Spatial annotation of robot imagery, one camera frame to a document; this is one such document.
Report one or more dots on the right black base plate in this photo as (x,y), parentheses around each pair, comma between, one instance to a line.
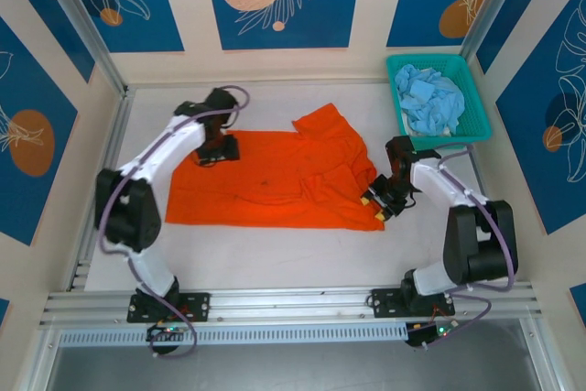
(387,303)

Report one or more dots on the left controller board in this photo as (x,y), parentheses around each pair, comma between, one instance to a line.
(167,330)

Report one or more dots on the aluminium frame post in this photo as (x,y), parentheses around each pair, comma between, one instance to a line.
(485,20)
(82,20)

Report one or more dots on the white t-shirt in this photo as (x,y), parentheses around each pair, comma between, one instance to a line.
(419,133)

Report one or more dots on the controller board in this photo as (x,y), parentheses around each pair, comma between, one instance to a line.
(167,330)
(435,330)

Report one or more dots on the light blue t-shirt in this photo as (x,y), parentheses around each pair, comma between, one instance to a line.
(430,98)

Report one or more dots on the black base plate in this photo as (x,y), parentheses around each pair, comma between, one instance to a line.
(199,306)
(387,303)

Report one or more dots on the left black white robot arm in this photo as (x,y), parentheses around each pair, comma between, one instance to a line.
(133,208)

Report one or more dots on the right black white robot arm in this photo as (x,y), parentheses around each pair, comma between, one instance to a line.
(471,244)

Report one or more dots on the orange t-shirt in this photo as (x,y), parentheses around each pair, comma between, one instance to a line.
(274,180)

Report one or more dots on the teal plastic basket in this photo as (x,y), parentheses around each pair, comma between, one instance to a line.
(476,107)

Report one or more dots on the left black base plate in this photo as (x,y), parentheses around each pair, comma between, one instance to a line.
(199,306)

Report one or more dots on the right controller board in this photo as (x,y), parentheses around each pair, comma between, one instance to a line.
(435,330)

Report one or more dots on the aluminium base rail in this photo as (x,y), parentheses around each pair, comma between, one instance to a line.
(293,301)

